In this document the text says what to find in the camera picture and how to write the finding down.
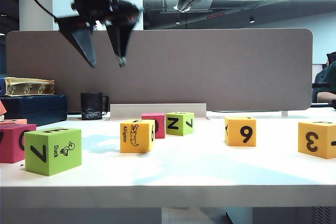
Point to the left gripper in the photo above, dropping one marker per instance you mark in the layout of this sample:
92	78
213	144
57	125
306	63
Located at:
105	11

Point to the yellow alligator letter block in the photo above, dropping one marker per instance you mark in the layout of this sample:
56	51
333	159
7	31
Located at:
136	137

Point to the orange queen letter block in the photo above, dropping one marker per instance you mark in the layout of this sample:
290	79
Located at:
13	121

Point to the green duck letter block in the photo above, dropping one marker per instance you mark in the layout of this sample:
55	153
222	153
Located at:
52	153

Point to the yellow 3 letter block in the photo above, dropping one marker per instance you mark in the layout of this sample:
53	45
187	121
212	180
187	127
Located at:
315	140

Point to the pink tree letter block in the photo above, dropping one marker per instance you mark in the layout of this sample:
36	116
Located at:
159	129

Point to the green N letter block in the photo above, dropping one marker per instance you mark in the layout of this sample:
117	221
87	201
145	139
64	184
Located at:
178	124

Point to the large pink letter block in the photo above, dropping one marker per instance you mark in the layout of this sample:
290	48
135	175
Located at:
10	142

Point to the yellow 9 letter block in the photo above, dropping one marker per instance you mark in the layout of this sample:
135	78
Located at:
240	132

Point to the red led ceiling sign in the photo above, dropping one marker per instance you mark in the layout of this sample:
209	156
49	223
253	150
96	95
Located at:
215	16

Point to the black mug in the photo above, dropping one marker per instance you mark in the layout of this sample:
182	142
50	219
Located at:
90	106

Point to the brown fabric desk divider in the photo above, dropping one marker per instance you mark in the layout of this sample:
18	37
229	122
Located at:
210	69

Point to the gold patterned gift box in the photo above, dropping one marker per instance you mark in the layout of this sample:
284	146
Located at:
26	87

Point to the dark blue box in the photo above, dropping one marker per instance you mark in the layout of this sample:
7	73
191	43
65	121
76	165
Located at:
34	107

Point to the orange paper piece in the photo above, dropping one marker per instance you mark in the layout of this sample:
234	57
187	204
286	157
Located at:
2	108

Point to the seated person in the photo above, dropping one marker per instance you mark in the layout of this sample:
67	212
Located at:
325	77

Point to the white table leg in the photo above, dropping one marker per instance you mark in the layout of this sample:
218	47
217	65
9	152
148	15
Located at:
240	216

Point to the dark vented panel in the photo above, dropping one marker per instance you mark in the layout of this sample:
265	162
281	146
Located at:
320	216

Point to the white wall sign plate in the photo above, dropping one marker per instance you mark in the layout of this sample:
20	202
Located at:
98	25

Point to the white divider foot bracket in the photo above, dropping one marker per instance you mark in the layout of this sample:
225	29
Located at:
284	113

